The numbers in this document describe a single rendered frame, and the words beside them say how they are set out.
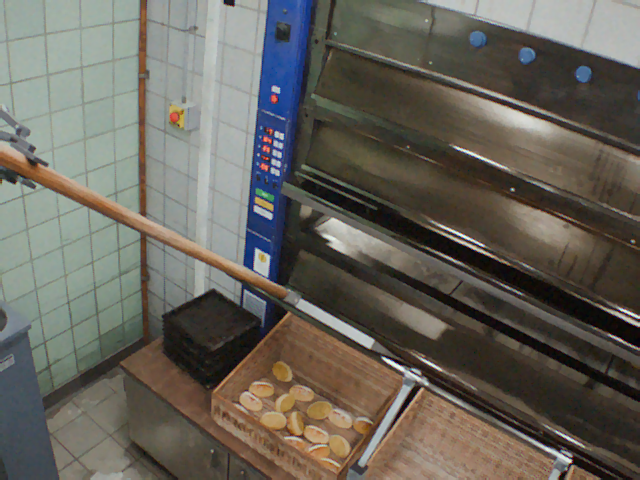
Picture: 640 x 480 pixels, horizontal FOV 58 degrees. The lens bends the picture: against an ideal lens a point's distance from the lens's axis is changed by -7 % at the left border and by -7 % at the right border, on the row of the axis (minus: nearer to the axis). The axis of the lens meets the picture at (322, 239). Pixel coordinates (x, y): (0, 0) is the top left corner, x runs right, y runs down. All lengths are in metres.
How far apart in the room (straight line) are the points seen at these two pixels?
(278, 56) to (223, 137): 0.47
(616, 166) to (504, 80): 0.39
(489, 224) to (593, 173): 0.36
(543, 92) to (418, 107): 0.39
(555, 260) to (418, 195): 0.47
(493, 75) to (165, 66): 1.37
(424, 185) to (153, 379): 1.30
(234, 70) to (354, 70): 0.51
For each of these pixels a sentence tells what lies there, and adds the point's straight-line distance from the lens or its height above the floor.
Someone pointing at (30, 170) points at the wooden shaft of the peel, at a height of 1.95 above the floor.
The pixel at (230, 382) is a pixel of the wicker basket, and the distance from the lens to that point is 2.31.
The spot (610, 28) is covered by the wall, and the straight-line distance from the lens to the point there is 1.67.
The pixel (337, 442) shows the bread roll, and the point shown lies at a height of 0.64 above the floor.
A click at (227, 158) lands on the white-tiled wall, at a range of 2.44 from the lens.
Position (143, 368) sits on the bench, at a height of 0.58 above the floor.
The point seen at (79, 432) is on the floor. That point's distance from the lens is 3.12.
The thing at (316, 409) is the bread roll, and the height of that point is 0.64.
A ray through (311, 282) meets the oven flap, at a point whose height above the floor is 0.99.
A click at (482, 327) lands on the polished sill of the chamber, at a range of 2.06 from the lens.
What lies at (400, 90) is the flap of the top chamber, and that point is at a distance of 1.92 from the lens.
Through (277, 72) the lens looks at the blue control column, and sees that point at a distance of 2.13.
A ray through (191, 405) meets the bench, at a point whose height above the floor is 0.58.
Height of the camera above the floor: 2.38
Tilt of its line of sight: 32 degrees down
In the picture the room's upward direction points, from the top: 9 degrees clockwise
